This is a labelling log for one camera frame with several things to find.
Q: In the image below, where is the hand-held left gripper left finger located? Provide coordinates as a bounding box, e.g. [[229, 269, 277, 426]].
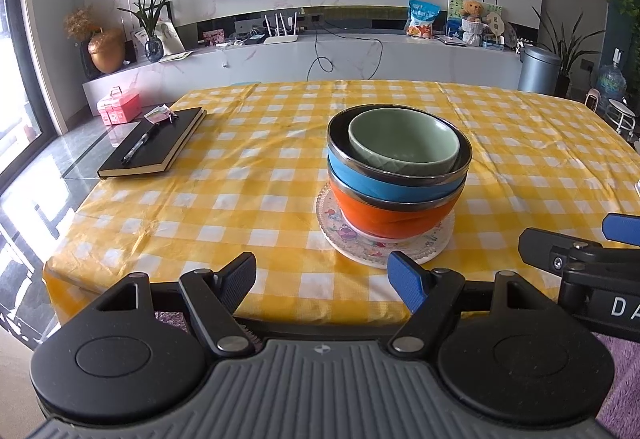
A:
[[75, 252, 258, 361]]

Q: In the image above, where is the grey metal trash can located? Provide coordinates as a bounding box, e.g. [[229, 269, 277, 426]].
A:
[[517, 44, 562, 96]]

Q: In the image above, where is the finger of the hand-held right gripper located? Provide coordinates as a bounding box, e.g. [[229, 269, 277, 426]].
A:
[[518, 228, 606, 270], [601, 213, 640, 242]]

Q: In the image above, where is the blue glass vase with plant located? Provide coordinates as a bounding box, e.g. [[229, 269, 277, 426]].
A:
[[117, 0, 175, 63]]

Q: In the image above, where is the white round stool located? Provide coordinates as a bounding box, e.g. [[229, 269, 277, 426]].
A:
[[603, 99, 637, 135]]

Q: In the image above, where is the black cable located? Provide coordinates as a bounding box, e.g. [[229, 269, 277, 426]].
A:
[[306, 26, 333, 81]]

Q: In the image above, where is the potted snake plant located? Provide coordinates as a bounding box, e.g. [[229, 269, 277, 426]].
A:
[[531, 6, 606, 97]]

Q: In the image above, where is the green picture board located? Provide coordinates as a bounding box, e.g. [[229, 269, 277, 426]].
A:
[[446, 0, 493, 37]]

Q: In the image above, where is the blue snack bag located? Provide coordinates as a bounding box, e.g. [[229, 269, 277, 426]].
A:
[[406, 0, 441, 39]]

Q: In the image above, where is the black notebook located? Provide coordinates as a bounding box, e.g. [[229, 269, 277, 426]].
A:
[[97, 107, 207, 179]]

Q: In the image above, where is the dried flower bunch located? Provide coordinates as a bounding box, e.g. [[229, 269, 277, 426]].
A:
[[63, 6, 101, 42]]

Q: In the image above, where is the golden round vase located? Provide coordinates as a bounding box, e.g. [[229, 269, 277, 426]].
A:
[[88, 28, 126, 74]]

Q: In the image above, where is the brown teddy bear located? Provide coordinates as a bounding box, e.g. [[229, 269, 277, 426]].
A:
[[460, 0, 485, 24]]

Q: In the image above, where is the white fruit-patterned plate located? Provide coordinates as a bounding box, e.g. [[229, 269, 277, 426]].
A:
[[327, 214, 453, 266]]

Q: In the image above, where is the purple fluffy blanket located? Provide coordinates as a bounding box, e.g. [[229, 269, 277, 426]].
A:
[[155, 311, 640, 435]]

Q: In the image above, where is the white wifi router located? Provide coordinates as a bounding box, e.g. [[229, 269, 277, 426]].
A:
[[263, 10, 299, 45]]

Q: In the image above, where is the white marble tv console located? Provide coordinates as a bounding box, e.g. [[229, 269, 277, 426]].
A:
[[82, 32, 526, 120]]

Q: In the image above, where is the orange steel-lined bowl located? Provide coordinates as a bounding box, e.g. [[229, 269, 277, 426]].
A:
[[327, 154, 468, 240]]

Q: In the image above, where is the black pen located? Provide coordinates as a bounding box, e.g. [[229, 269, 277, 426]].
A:
[[121, 123, 162, 165]]

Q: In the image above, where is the blue steel-lined bowl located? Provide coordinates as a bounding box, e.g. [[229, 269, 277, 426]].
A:
[[326, 104, 473, 207]]

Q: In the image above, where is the yellow checked tablecloth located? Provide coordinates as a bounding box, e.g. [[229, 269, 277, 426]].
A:
[[42, 79, 640, 325]]

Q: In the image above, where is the green pothos plant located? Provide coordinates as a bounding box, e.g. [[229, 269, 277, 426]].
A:
[[607, 0, 640, 20]]

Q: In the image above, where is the green ceramic bowl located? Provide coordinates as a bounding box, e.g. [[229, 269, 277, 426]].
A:
[[348, 108, 461, 175]]

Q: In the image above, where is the red tissue box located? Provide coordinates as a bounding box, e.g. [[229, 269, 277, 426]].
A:
[[96, 86, 143, 125]]

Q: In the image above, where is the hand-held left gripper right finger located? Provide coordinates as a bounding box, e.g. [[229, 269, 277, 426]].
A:
[[387, 250, 571, 355]]

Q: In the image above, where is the clear glass patterned plate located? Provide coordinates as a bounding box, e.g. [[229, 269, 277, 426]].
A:
[[315, 182, 456, 265]]

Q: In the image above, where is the large black-framed window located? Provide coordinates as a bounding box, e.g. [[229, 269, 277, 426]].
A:
[[0, 0, 56, 155]]

